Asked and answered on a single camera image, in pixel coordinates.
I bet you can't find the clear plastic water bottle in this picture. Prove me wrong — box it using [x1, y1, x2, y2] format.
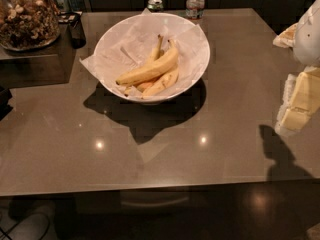
[186, 0, 205, 20]

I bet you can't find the green soda can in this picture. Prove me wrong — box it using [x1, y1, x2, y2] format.
[147, 0, 164, 12]

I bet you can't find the dark raised counter box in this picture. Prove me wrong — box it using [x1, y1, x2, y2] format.
[0, 25, 76, 88]

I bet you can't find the white bowl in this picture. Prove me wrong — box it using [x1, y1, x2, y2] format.
[92, 12, 211, 105]

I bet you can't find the yellow banana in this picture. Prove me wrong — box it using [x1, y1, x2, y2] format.
[115, 39, 179, 86]
[146, 35, 163, 63]
[142, 66, 179, 99]

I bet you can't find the white paper liner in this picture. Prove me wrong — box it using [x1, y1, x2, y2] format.
[79, 8, 210, 100]

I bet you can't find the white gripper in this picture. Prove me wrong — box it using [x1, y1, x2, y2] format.
[273, 0, 320, 137]

